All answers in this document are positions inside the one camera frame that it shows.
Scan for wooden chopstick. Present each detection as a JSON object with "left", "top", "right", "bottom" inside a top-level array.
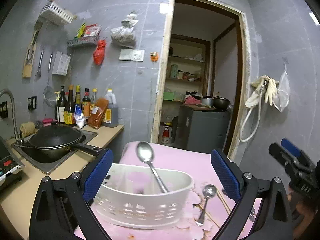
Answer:
[
  {"left": 194, "top": 204, "right": 221, "bottom": 229},
  {"left": 216, "top": 189, "right": 231, "bottom": 215}
]

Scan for small steel spoon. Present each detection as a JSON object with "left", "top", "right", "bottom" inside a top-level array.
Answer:
[{"left": 196, "top": 184, "right": 217, "bottom": 226}]

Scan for large steel spoon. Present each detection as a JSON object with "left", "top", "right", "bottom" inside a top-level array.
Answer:
[{"left": 136, "top": 141, "right": 169, "bottom": 193}]

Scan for right hand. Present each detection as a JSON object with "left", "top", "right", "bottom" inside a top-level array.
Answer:
[{"left": 287, "top": 190, "right": 319, "bottom": 239}]

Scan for hanging mesh bag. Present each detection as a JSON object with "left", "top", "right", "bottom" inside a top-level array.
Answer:
[{"left": 273, "top": 62, "right": 291, "bottom": 113}]

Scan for steel sink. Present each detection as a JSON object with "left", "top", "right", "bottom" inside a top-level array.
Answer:
[{"left": 11, "top": 124, "right": 98, "bottom": 174}]

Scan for white rubber gloves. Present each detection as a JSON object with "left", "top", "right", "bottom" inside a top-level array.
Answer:
[{"left": 245, "top": 75, "right": 279, "bottom": 108}]

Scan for black wok with lid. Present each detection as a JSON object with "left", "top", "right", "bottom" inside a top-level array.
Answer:
[{"left": 14, "top": 121, "right": 103, "bottom": 159}]

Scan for white plastic utensil basket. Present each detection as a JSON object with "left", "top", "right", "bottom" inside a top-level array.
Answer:
[{"left": 94, "top": 164, "right": 194, "bottom": 230}]

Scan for chrome faucet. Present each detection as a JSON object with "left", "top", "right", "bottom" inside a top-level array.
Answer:
[{"left": 0, "top": 88, "right": 25, "bottom": 145}]

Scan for grey cabinet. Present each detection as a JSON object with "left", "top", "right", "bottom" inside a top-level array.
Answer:
[{"left": 173, "top": 105, "right": 230, "bottom": 154}]

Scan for white salt bag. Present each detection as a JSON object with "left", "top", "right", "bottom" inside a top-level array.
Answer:
[{"left": 74, "top": 104, "right": 86, "bottom": 129}]

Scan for large dark oil jug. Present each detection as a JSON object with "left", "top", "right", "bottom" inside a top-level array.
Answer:
[{"left": 102, "top": 88, "right": 118, "bottom": 128}]

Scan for orange spice bag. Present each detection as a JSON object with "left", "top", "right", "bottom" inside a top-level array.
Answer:
[{"left": 88, "top": 98, "right": 108, "bottom": 129}]

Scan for dark soy sauce bottle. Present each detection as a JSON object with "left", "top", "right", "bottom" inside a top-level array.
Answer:
[{"left": 56, "top": 86, "right": 67, "bottom": 124}]

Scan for hanging mesh strainer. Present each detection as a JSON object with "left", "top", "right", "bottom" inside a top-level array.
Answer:
[{"left": 43, "top": 53, "right": 56, "bottom": 108}]

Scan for white hanging box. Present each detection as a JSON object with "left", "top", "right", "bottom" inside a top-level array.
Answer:
[{"left": 52, "top": 51, "right": 71, "bottom": 76}]

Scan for wooden cutting board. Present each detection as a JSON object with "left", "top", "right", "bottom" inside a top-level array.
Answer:
[{"left": 22, "top": 29, "right": 40, "bottom": 79}]

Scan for red hanging bag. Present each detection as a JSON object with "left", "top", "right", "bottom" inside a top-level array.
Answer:
[{"left": 93, "top": 40, "right": 106, "bottom": 66}]

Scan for hanging bag of dried goods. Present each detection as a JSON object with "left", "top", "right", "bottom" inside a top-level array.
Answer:
[{"left": 110, "top": 11, "right": 139, "bottom": 48}]

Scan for white hose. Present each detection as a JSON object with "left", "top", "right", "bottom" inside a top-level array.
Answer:
[{"left": 238, "top": 80, "right": 268, "bottom": 143}]

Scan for white wall switch panel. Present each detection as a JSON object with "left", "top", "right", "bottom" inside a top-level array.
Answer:
[{"left": 119, "top": 49, "right": 145, "bottom": 62}]

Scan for grey wall shelf rack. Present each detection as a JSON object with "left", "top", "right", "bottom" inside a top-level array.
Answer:
[{"left": 67, "top": 35, "right": 99, "bottom": 48}]

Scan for white wall basket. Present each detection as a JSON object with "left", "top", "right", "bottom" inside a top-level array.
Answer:
[{"left": 39, "top": 0, "right": 77, "bottom": 26}]

